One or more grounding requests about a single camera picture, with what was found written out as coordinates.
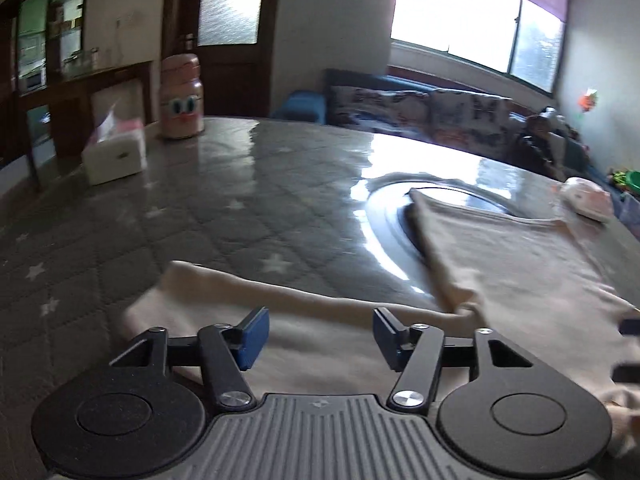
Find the pink cartoon water bottle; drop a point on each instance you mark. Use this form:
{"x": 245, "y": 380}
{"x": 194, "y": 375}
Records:
{"x": 180, "y": 105}

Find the large sliding window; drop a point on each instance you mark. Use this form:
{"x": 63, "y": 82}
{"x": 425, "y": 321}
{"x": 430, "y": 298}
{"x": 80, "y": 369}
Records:
{"x": 450, "y": 10}

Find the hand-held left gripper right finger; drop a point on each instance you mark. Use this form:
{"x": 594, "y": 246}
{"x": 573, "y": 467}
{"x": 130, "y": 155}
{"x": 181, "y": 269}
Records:
{"x": 387, "y": 335}

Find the brown frosted glass door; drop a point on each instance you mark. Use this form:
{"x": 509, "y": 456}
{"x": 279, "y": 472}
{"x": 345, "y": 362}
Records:
{"x": 225, "y": 80}

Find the green plastic bowl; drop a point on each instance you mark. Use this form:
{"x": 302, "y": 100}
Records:
{"x": 631, "y": 180}

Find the blue sofa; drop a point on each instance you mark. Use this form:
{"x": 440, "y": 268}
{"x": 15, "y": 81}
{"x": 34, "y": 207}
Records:
{"x": 300, "y": 105}

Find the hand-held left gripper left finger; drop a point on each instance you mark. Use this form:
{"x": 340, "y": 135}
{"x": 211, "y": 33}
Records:
{"x": 255, "y": 335}

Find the white tissue box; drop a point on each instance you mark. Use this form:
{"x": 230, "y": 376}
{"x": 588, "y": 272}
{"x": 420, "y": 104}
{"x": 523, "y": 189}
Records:
{"x": 115, "y": 157}

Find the wooden glass display cabinet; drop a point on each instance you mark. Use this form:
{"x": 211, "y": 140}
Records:
{"x": 45, "y": 35}

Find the pink white tissue pack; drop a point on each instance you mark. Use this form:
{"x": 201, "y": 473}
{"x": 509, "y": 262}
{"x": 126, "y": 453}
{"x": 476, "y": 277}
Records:
{"x": 585, "y": 197}

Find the colourful pinwheel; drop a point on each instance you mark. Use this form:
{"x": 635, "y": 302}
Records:
{"x": 589, "y": 100}

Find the black round induction cooktop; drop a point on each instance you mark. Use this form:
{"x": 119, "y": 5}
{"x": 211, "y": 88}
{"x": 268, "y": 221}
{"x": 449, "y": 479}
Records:
{"x": 395, "y": 215}

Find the cream long-sleeved shirt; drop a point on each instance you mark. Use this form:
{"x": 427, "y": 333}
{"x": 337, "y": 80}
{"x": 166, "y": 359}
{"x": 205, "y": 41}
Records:
{"x": 500, "y": 270}

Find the butterfly print cushion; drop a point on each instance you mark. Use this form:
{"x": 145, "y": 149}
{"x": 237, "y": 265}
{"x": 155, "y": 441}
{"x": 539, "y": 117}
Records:
{"x": 465, "y": 115}
{"x": 370, "y": 107}

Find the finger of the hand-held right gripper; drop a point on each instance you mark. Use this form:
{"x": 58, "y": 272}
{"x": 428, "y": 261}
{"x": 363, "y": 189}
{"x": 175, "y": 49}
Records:
{"x": 627, "y": 374}
{"x": 631, "y": 326}

